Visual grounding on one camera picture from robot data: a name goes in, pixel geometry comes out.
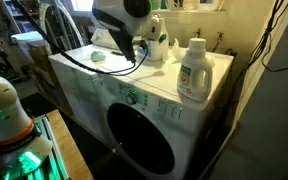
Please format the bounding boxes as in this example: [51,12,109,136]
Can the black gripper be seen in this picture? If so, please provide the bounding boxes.
[112,30,138,64]

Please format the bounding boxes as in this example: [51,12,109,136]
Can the white front-load washing machine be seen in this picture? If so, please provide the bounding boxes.
[95,44,235,180]

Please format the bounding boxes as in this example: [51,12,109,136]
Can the large white detergent jug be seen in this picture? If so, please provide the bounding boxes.
[137,14,170,62]

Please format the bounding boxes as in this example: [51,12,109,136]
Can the green bottle lying down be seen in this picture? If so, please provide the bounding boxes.
[90,50,107,63]

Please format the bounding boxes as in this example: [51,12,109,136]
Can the crumpled white plastic wrap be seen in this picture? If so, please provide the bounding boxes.
[163,38,188,66]

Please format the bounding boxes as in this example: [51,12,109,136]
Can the small white detergent bottle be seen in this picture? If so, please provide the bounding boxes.
[176,37,215,103]

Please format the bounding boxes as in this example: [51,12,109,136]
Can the window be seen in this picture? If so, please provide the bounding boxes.
[70,0,95,13]

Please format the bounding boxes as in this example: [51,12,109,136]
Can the small labelled white box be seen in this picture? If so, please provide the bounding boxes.
[197,0,223,12]

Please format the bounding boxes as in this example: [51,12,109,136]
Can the white plastic bin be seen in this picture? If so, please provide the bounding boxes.
[10,30,46,63]

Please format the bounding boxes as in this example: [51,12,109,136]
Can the wooden table board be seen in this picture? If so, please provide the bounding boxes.
[45,109,95,180]

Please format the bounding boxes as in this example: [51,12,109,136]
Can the storage shelf unit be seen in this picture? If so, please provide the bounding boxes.
[2,0,42,34]

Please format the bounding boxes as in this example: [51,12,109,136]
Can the wall water valve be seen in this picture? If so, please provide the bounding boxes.
[212,31,225,53]
[193,28,203,39]

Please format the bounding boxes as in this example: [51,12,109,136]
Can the white wall shelf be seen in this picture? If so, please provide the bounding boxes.
[152,8,227,14]

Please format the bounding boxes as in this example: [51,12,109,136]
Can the black wall cable bundle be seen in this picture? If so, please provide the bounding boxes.
[232,0,288,98]

